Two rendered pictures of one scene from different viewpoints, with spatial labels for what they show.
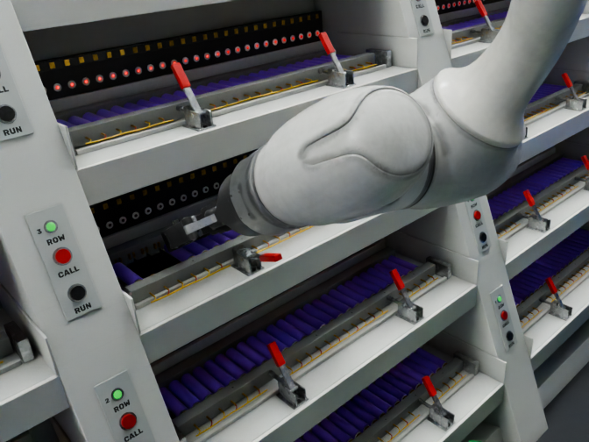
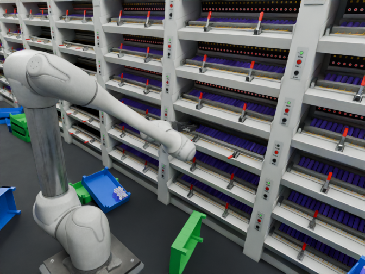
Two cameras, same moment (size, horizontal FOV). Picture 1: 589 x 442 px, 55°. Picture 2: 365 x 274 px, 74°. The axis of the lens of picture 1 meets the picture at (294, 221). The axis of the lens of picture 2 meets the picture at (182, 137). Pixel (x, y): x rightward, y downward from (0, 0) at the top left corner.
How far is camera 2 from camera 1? 128 cm
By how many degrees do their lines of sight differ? 71
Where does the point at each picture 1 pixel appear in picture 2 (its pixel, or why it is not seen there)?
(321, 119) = not seen: hidden behind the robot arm
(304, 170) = not seen: hidden behind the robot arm
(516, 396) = (250, 240)
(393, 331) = (221, 184)
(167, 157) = (187, 110)
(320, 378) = (200, 173)
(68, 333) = not seen: hidden behind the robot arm
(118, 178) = (178, 108)
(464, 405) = (233, 220)
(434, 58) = (282, 134)
